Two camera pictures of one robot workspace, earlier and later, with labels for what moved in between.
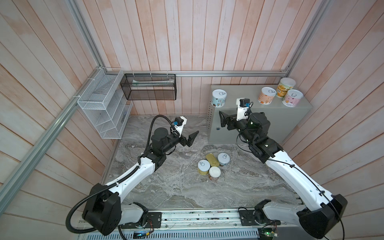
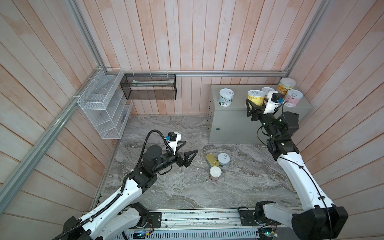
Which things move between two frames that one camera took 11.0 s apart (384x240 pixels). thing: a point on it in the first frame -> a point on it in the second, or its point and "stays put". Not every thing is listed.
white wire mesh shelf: x=105 y=103 stays put
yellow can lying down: x=212 y=160 stays put
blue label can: x=224 y=159 stays put
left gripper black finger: x=191 y=138 -> x=188 y=158
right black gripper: x=232 y=120 -> x=255 y=110
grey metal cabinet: x=285 y=113 stays put
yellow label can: x=203 y=166 -> x=257 y=96
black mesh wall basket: x=149 y=86 stays put
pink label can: x=292 y=98 stays put
